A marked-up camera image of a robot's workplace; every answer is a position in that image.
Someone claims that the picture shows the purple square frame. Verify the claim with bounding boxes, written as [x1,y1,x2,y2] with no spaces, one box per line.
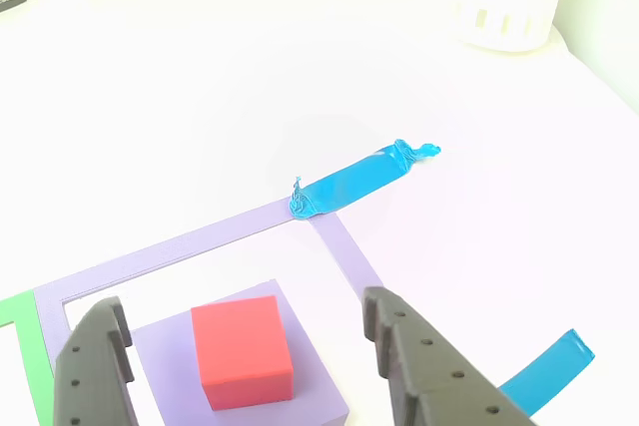
[32,196,385,426]

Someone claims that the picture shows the large purple cube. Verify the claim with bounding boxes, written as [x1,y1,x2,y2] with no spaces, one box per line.
[130,278,350,426]

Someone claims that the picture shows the green square frame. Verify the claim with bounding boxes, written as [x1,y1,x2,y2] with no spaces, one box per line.
[0,290,56,426]

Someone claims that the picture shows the blue tape strip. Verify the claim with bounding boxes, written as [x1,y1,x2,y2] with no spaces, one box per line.
[498,328,596,418]
[288,139,443,221]

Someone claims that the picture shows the small red cube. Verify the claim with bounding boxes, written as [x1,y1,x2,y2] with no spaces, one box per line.
[190,294,295,412]

